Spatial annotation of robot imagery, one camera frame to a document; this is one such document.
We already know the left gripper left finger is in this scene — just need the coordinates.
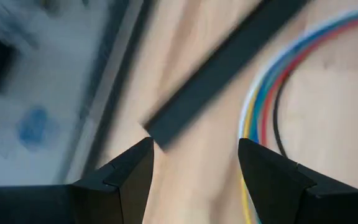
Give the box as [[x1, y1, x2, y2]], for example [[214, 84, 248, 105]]
[[0, 136, 155, 224]]

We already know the multicolour wire bundle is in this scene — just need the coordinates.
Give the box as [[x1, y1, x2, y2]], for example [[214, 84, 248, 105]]
[[237, 2, 358, 224]]

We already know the black aluminium table frame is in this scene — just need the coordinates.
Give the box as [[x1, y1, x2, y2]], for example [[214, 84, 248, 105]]
[[81, 0, 155, 183]]

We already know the black duct cover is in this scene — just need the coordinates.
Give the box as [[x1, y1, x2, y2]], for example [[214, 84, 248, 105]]
[[141, 0, 312, 152]]

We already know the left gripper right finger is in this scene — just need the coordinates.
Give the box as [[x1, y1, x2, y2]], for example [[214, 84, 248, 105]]
[[237, 138, 358, 224]]

